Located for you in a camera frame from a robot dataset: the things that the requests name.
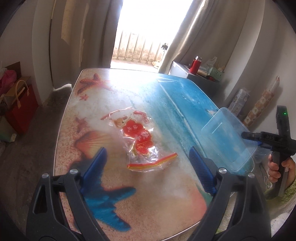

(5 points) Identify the red printed plastic bag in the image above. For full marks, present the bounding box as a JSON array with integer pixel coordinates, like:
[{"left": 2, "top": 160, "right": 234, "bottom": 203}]
[{"left": 100, "top": 107, "right": 178, "bottom": 172}]

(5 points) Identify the toilet paper roll pack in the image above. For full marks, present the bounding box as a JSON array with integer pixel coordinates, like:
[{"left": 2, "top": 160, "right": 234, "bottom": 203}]
[{"left": 228, "top": 88, "right": 250, "bottom": 116}]

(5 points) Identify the beach print folding table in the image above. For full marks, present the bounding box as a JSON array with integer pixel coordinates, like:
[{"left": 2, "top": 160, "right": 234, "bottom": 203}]
[{"left": 53, "top": 67, "right": 255, "bottom": 241}]

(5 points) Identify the dark grey cabinet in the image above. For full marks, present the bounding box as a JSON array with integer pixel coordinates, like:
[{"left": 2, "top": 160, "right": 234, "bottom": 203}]
[{"left": 169, "top": 61, "right": 220, "bottom": 98}]

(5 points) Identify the green fluffy sleeve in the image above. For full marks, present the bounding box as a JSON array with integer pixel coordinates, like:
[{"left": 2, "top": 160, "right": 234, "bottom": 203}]
[{"left": 264, "top": 180, "right": 295, "bottom": 208}]

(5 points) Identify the person's right hand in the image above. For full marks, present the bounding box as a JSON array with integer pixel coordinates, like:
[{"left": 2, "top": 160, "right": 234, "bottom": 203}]
[{"left": 268, "top": 155, "right": 295, "bottom": 188}]

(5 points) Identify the red thermos flask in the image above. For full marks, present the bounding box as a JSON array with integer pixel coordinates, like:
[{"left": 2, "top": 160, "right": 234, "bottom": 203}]
[{"left": 189, "top": 56, "right": 202, "bottom": 75}]

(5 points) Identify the green plastic storage basket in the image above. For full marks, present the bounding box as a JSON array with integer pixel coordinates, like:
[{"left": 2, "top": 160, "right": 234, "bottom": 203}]
[{"left": 208, "top": 67, "right": 224, "bottom": 81}]

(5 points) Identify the red gift bag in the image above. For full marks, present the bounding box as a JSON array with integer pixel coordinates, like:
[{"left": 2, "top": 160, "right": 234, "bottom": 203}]
[{"left": 5, "top": 79, "right": 39, "bottom": 135}]

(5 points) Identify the beige curtain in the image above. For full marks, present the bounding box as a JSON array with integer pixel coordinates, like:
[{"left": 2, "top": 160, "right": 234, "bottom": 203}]
[{"left": 159, "top": 1, "right": 251, "bottom": 74}]

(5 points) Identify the clear plastic food container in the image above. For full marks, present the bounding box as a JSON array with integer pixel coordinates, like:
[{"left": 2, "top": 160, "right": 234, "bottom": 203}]
[{"left": 201, "top": 108, "right": 257, "bottom": 175}]

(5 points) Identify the white plastic bag on cabinet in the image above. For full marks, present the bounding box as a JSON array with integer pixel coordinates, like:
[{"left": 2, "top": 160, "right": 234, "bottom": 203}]
[{"left": 204, "top": 56, "right": 217, "bottom": 69}]

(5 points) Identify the cardboard box with pink bag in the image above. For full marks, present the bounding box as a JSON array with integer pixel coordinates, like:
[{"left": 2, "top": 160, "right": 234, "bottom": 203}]
[{"left": 1, "top": 61, "right": 31, "bottom": 105}]

